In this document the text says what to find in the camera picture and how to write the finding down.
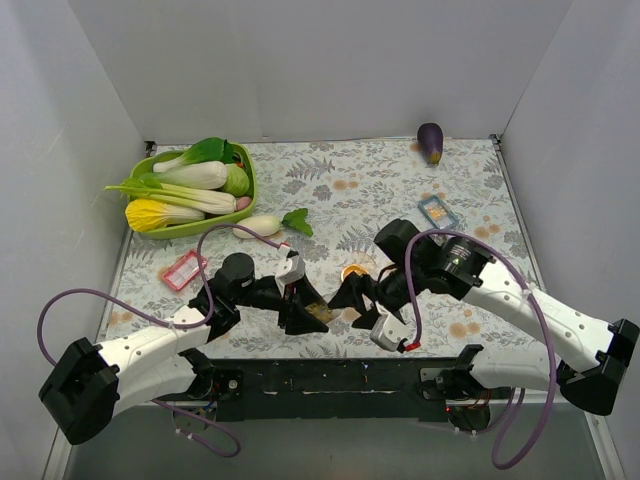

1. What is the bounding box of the pink sweet potato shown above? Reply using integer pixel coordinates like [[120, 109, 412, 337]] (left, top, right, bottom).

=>
[[236, 196, 252, 211]]

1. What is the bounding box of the white radish with leaf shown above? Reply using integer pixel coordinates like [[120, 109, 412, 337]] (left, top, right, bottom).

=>
[[232, 208, 313, 239]]

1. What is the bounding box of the purple cable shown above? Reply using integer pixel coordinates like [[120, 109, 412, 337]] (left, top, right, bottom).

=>
[[403, 229, 559, 470], [37, 223, 291, 459]]

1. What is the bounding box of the white bok choy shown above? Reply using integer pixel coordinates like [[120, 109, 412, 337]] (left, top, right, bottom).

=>
[[138, 137, 234, 190]]

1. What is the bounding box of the yellow napa cabbage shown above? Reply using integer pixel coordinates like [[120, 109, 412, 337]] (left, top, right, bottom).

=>
[[125, 199, 205, 232]]

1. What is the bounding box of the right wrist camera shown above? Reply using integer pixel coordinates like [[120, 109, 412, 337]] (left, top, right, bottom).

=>
[[369, 303, 420, 353]]

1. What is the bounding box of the long white celery cabbage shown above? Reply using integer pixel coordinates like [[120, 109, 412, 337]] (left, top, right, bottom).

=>
[[105, 183, 237, 215]]

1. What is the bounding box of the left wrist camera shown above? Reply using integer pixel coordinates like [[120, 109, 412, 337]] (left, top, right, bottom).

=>
[[275, 243, 305, 292]]

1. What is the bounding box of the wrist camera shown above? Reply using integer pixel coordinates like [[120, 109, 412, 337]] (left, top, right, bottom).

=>
[[275, 243, 305, 292], [369, 303, 420, 353]]

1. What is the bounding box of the purple eggplant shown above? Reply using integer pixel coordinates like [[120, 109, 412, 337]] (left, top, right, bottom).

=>
[[416, 122, 444, 165]]

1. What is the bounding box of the clear bottle of yellow pills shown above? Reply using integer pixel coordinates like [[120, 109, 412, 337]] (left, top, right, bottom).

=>
[[305, 302, 339, 324]]

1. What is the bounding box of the floral table mat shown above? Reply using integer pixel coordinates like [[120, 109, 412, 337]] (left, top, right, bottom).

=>
[[114, 139, 540, 359]]

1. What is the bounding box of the blue rectangular pill box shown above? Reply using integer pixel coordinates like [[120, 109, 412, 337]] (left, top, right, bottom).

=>
[[418, 195, 459, 230]]

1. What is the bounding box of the green round cabbage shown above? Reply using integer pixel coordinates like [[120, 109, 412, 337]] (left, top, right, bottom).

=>
[[219, 164, 250, 197]]

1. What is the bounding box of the orange round pill case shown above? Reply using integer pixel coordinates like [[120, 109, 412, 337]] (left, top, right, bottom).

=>
[[340, 264, 369, 281]]

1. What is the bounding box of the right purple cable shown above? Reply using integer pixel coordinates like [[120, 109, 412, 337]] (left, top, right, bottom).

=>
[[403, 229, 559, 470]]

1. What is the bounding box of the green vegetable basket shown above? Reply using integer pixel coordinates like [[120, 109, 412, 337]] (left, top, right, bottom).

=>
[[121, 138, 258, 240]]

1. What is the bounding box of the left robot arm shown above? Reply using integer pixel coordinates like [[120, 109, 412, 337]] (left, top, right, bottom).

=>
[[39, 252, 330, 445]]

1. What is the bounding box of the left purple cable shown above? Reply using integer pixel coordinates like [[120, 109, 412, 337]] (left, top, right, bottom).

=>
[[37, 223, 291, 459]]

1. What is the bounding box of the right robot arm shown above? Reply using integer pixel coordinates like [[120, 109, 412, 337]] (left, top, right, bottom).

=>
[[328, 219, 639, 416]]

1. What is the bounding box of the pink rectangular pill box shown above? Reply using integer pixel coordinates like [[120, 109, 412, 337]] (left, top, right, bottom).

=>
[[161, 250, 208, 292]]

